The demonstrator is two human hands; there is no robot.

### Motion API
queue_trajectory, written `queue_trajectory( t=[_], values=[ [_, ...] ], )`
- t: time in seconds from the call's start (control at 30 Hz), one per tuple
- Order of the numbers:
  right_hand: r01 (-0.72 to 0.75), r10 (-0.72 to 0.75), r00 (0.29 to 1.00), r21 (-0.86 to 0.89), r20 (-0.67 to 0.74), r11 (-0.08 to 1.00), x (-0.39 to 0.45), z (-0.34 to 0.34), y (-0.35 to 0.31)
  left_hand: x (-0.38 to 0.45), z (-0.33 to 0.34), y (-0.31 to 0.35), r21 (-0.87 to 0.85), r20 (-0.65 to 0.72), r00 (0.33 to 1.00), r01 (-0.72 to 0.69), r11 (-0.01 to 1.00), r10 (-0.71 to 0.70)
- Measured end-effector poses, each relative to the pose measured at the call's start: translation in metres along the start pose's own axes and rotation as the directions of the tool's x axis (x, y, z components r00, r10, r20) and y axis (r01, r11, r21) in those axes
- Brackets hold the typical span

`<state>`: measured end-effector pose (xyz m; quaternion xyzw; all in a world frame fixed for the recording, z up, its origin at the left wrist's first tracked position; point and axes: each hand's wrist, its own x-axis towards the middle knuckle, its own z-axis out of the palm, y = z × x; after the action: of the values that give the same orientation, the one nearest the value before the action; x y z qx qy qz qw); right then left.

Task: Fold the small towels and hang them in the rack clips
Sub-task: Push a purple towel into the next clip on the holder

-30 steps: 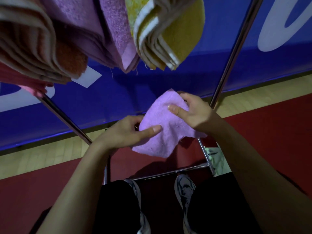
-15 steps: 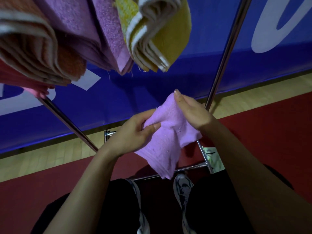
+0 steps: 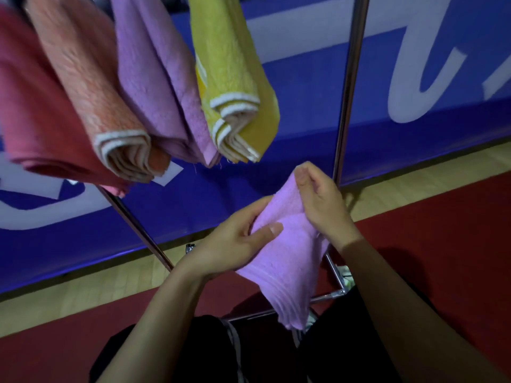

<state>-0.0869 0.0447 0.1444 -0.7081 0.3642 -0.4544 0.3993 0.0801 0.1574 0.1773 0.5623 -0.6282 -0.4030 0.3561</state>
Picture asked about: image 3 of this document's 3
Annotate person's right grey shoe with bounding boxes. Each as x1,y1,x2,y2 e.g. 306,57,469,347
290,309,320,383

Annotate blue banner with white print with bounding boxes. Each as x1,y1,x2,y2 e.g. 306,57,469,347
0,0,511,296

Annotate person's grey shoe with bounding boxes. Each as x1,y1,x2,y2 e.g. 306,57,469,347
290,309,320,383
221,319,248,383

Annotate pink towel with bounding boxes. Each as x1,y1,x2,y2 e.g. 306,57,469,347
0,3,130,199

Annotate person's right forearm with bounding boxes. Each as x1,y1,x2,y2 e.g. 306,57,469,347
339,235,510,383

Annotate person's left hand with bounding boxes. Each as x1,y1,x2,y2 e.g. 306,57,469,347
177,195,284,282

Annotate pale green towel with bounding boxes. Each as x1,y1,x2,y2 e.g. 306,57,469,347
337,265,355,290

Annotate yellow white cloth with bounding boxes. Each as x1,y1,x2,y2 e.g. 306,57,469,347
187,0,281,164

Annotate person's left grey shoe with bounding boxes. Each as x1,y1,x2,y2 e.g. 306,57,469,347
221,319,248,383

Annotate person's black trousers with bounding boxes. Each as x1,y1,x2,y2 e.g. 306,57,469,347
89,282,438,383

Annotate person's right hand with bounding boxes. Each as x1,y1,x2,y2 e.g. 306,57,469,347
293,161,364,251

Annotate purple towel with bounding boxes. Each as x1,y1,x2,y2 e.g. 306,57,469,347
110,0,222,169
235,171,332,331

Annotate metal drying rack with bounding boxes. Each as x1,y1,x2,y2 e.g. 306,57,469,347
95,0,372,322

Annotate orange patterned towel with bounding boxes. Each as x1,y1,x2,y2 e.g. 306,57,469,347
23,0,172,184

